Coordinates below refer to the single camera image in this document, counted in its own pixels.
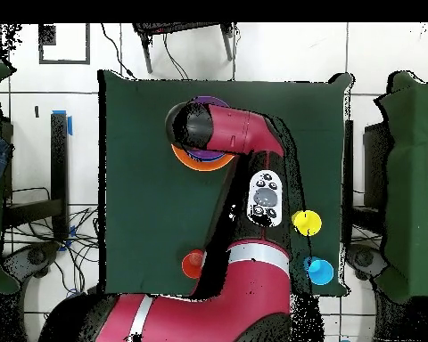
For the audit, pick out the large blue bowl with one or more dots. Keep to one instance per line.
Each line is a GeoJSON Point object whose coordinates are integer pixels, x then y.
{"type": "Point", "coordinates": [208, 160]}

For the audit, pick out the purple bowl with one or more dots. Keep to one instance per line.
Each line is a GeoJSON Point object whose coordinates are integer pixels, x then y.
{"type": "Point", "coordinates": [217, 100]}

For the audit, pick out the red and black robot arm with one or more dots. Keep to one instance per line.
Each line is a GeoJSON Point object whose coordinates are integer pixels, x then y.
{"type": "Point", "coordinates": [235, 302]}

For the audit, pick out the large orange bowl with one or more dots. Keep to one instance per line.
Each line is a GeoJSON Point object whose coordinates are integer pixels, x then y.
{"type": "Point", "coordinates": [185, 160]}

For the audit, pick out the dark green tablecloth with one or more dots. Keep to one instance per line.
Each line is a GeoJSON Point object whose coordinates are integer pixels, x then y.
{"type": "Point", "coordinates": [146, 213]}

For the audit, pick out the red cup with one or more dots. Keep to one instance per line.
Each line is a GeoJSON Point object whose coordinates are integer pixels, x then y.
{"type": "Point", "coordinates": [192, 265]}

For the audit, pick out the yellow cup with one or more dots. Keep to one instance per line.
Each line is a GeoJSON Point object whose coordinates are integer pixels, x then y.
{"type": "Point", "coordinates": [308, 223]}

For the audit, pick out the blue cup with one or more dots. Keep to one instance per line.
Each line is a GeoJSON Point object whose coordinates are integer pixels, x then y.
{"type": "Point", "coordinates": [320, 272]}

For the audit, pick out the black metal stand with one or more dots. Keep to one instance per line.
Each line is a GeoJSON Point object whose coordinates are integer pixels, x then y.
{"type": "Point", "coordinates": [147, 53]}

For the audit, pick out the blue tape strip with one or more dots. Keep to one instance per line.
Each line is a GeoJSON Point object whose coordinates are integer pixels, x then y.
{"type": "Point", "coordinates": [70, 124]}

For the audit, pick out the black floor base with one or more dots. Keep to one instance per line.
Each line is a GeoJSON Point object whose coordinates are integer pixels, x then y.
{"type": "Point", "coordinates": [35, 256]}
{"type": "Point", "coordinates": [365, 258]}

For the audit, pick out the black table frame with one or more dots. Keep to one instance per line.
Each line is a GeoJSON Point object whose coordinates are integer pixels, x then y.
{"type": "Point", "coordinates": [59, 160]}
{"type": "Point", "coordinates": [372, 160]}

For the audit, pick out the grey square frame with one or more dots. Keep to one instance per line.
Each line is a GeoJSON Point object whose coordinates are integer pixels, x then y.
{"type": "Point", "coordinates": [64, 62]}

